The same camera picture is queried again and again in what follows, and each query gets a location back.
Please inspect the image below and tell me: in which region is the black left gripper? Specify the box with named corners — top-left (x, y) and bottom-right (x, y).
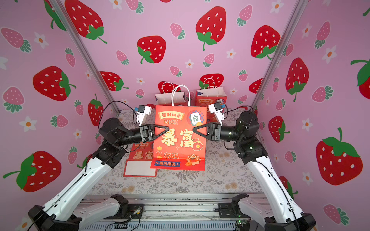
top-left (114, 126), bottom-right (166, 150)

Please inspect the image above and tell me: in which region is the red paper gift bag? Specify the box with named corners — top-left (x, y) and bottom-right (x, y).
top-left (123, 141), bottom-right (157, 178)

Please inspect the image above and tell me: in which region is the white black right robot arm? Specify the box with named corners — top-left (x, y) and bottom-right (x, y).
top-left (192, 111), bottom-right (316, 231)

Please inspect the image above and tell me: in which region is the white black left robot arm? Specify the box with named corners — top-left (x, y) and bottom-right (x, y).
top-left (28, 118), bottom-right (169, 231)

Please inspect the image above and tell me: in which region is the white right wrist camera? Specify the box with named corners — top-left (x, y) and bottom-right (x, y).
top-left (208, 102), bottom-right (225, 125)

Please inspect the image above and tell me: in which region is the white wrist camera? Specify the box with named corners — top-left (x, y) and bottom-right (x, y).
top-left (136, 105), bottom-right (152, 126)
top-left (208, 102), bottom-right (225, 125)

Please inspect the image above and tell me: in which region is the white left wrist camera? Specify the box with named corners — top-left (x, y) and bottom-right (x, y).
top-left (136, 105), bottom-right (152, 126)

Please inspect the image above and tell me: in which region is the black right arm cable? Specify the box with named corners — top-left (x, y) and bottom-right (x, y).
top-left (224, 105), bottom-right (258, 116)

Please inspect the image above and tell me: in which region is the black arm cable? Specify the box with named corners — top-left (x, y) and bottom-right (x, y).
top-left (98, 100), bottom-right (139, 129)
top-left (224, 105), bottom-right (258, 116)

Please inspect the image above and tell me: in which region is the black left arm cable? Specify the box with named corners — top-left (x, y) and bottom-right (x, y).
top-left (98, 100), bottom-right (139, 129)

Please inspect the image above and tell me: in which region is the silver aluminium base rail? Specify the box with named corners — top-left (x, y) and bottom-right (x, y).
top-left (85, 193), bottom-right (275, 231)

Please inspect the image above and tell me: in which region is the silver aluminium corner post left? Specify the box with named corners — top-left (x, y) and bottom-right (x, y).
top-left (50, 0), bottom-right (114, 102)

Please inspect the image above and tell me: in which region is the silver aluminium corner post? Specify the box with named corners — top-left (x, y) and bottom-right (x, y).
top-left (50, 0), bottom-right (114, 102)
top-left (252, 0), bottom-right (308, 108)

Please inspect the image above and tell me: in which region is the silver aluminium corner post right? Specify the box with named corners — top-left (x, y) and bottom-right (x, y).
top-left (252, 0), bottom-right (308, 108)

